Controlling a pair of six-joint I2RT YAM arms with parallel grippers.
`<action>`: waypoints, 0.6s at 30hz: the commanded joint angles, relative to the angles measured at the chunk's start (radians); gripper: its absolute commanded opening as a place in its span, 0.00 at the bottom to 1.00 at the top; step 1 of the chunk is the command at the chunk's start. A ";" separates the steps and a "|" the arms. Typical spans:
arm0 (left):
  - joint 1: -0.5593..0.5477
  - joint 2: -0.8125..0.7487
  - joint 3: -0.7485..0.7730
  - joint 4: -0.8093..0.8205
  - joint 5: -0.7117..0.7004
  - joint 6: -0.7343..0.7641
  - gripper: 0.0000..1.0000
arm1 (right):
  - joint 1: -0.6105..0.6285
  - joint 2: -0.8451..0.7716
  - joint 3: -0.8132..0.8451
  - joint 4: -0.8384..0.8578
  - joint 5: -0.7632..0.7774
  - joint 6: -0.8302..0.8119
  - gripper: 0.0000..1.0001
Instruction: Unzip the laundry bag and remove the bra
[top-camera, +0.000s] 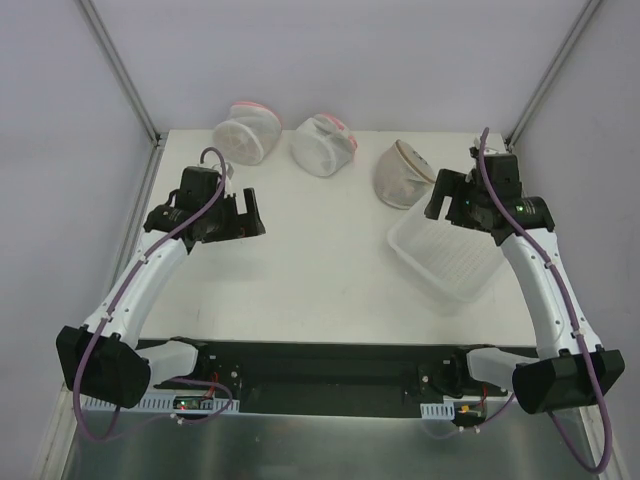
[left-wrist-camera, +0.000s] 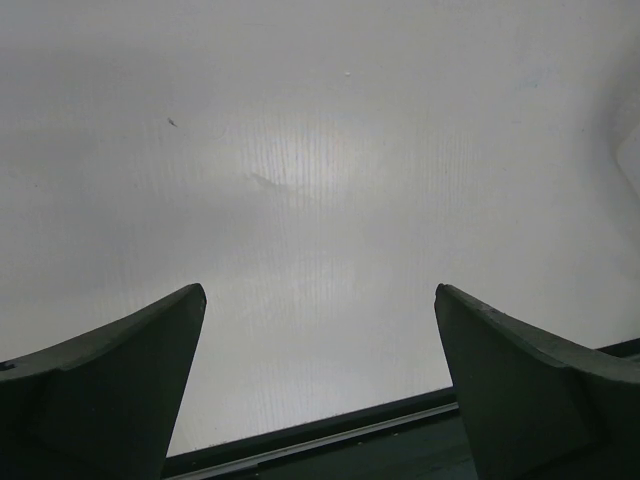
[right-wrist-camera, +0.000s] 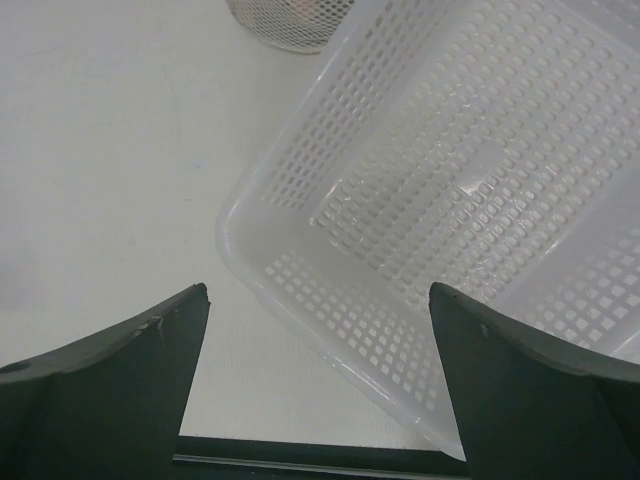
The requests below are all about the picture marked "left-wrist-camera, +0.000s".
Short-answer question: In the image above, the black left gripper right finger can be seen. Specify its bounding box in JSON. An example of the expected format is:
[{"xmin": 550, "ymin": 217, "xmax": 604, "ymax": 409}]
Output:
[{"xmin": 434, "ymin": 284, "xmax": 639, "ymax": 479}]

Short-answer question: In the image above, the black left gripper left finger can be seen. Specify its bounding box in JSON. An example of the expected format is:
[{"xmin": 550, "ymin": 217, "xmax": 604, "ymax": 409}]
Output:
[{"xmin": 1, "ymin": 284, "xmax": 206, "ymax": 479}]

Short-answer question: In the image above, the white perforated plastic basket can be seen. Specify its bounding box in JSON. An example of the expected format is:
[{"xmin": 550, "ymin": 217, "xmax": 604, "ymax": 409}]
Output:
[{"xmin": 616, "ymin": 124, "xmax": 640, "ymax": 196}]

